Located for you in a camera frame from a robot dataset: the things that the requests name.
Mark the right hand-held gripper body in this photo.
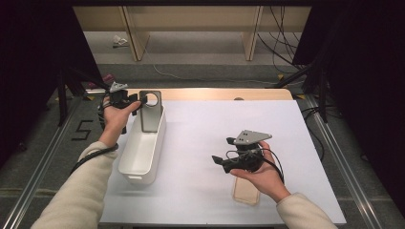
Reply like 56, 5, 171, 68
223, 129, 273, 175

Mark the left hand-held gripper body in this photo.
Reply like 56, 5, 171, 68
106, 81, 137, 110

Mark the beige phone case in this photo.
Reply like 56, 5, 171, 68
231, 177, 261, 207

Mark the white plastic container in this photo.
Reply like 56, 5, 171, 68
117, 101, 167, 186

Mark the person's left hand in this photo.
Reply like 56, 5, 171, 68
97, 94, 142, 148

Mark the person's right hand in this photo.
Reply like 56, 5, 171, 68
229, 141, 291, 204

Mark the pink object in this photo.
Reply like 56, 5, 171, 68
88, 73, 116, 90

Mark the wooden table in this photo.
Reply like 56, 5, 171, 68
119, 88, 294, 101

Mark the crumpled white paper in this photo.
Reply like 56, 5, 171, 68
112, 34, 129, 49

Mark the black metal stand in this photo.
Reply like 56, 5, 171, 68
273, 60, 330, 124
56, 68, 122, 127

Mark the black curtain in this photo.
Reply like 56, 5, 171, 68
291, 0, 405, 219
0, 0, 103, 168

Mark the wooden shelf unit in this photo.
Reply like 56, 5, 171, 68
72, 5, 312, 62

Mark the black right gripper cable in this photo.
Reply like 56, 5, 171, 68
225, 148, 286, 186

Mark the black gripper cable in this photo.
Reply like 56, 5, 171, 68
225, 148, 286, 186
69, 94, 120, 177

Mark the white floor cable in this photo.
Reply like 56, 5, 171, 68
152, 63, 278, 86

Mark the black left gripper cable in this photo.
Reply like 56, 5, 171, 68
69, 94, 120, 177

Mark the aluminium floor rail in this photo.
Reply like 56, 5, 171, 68
0, 94, 84, 229
302, 94, 383, 229

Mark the bundle of black cables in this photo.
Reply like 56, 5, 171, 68
257, 6, 308, 72

